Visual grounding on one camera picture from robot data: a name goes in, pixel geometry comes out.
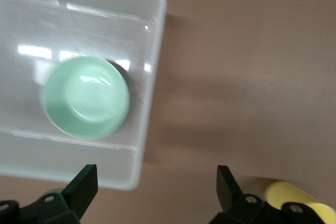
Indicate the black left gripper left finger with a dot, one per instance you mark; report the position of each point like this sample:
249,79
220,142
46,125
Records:
78,195

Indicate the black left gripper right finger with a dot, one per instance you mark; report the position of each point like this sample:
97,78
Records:
229,195

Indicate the yellow cup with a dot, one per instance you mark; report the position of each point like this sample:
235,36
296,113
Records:
288,192

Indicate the clear plastic box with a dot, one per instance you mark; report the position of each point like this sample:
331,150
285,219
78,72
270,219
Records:
78,30

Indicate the mint green bowl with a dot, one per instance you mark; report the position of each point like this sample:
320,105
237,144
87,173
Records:
86,98

